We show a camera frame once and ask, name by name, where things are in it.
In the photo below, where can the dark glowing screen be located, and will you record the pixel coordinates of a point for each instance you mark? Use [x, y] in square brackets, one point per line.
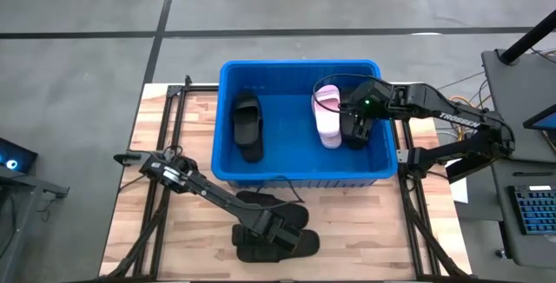
[17, 157]

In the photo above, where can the black flat bar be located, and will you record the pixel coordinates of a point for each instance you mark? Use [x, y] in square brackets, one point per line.
[460, 172]

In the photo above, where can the monitor with blue screen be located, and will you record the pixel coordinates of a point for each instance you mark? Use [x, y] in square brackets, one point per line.
[548, 122]

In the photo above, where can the black aluminium table frame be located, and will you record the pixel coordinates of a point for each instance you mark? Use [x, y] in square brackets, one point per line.
[195, 87]

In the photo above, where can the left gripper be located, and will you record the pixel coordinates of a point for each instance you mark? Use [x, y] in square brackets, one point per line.
[278, 233]

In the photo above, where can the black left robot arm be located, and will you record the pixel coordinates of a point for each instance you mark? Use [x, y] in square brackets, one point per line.
[217, 196]

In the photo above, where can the silver metal bracket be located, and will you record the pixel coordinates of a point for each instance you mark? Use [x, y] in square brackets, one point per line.
[403, 156]

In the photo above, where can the black pole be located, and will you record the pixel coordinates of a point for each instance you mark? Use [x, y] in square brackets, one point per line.
[527, 37]

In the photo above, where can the white paper sheet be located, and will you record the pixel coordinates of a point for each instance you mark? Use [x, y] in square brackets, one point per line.
[459, 192]

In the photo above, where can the blue plastic bin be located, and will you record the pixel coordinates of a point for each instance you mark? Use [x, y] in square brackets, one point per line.
[291, 144]

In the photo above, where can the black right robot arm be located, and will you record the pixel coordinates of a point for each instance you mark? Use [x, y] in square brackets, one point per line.
[456, 118]

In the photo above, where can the grey desk top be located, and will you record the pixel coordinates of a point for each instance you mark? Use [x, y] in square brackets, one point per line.
[517, 83]
[504, 213]

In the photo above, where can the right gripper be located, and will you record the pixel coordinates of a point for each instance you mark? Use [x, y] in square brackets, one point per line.
[371, 100]

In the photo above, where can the grey metal stand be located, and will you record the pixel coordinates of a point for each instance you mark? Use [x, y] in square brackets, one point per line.
[26, 179]

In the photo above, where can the keyboard with blue keys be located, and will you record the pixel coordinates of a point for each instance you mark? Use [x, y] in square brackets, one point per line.
[536, 211]

